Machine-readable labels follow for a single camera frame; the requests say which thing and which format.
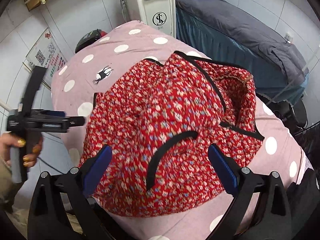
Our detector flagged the white notice board QR code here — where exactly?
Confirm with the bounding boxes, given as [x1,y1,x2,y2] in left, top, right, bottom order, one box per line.
[26,28,66,87]

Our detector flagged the left hand gold nails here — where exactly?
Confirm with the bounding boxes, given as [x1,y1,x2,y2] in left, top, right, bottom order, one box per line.
[1,133,43,183]

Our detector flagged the black red helmet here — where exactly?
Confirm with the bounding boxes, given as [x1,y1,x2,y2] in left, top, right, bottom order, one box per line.
[75,29,107,53]

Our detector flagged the teal bed skirt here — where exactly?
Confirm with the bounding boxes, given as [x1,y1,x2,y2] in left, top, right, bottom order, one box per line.
[176,8,309,105]

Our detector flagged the white machine with display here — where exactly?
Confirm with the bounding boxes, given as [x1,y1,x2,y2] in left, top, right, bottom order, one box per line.
[120,0,176,37]

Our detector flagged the grey blanket on bed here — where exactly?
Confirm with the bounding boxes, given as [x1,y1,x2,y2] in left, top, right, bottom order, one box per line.
[176,0,309,85]

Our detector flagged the pink polka dot bedsheet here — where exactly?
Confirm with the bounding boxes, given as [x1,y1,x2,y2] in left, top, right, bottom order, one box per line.
[52,21,312,239]

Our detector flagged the red floral quilted jacket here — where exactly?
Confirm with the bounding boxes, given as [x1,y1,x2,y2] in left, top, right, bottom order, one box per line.
[80,51,264,217]

